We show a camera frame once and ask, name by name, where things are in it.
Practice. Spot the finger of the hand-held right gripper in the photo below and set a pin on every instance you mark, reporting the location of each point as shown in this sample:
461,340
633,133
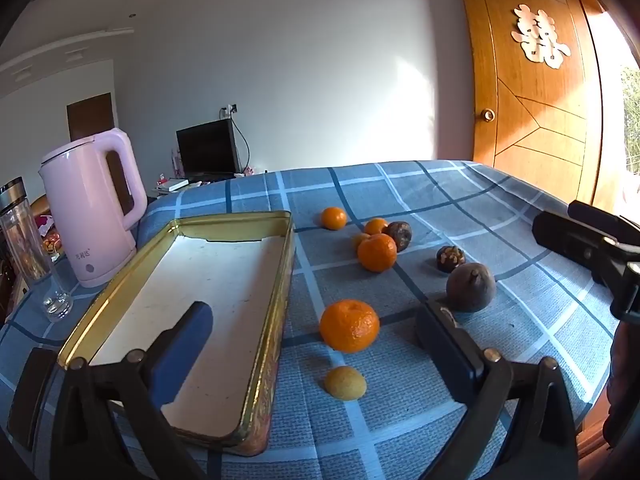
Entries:
595,212
565,240

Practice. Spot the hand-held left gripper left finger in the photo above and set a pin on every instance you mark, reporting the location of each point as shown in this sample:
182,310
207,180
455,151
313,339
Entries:
185,355

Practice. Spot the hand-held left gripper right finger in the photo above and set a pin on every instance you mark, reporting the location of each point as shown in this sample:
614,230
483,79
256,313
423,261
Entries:
462,377

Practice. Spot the gold metal tin box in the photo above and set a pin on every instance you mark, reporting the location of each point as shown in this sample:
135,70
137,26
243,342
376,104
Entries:
225,285

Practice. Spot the purple passion fruit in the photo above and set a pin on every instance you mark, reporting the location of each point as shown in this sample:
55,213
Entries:
470,287

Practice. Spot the cracked dark mangosteen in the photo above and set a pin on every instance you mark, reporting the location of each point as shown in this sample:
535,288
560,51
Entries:
451,258

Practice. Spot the mandarin orange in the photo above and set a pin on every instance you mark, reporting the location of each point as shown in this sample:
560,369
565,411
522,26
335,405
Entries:
349,325
377,254
333,218
376,225

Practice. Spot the dark whole mangosteen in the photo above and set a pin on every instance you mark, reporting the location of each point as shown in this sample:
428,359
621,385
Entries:
399,235

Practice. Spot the person's right hand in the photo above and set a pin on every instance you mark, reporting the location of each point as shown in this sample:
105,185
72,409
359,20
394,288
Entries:
625,385

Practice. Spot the orange wooden door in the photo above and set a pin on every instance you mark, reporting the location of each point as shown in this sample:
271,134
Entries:
540,135

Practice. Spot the sunlit window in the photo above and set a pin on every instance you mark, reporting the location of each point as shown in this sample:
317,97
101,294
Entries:
630,110

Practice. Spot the brass door knob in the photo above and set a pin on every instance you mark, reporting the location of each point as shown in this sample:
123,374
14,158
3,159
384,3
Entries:
488,114

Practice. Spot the flat white box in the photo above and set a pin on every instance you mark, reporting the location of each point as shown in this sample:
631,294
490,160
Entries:
172,186

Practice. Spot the blue plaid tablecloth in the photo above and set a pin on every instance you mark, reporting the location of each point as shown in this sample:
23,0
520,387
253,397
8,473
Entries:
400,195

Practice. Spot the pink electric kettle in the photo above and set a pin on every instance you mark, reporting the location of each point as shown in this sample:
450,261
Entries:
85,210

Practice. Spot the glass water bottle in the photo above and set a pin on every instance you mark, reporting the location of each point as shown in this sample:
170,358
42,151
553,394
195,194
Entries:
30,255

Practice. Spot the white paper door decoration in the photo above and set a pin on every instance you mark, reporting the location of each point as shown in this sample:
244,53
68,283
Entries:
540,35

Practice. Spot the pink patterned packet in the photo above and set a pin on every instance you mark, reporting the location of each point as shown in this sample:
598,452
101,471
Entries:
247,170

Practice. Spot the black television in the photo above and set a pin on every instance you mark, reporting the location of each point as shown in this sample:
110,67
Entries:
205,150

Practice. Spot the brown leather sofa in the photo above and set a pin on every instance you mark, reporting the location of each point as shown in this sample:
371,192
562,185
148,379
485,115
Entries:
41,206

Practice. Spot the dark brown door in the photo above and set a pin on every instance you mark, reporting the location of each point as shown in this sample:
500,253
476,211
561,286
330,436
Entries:
90,115

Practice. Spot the white wall socket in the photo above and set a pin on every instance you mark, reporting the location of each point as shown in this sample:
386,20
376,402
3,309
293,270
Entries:
229,109

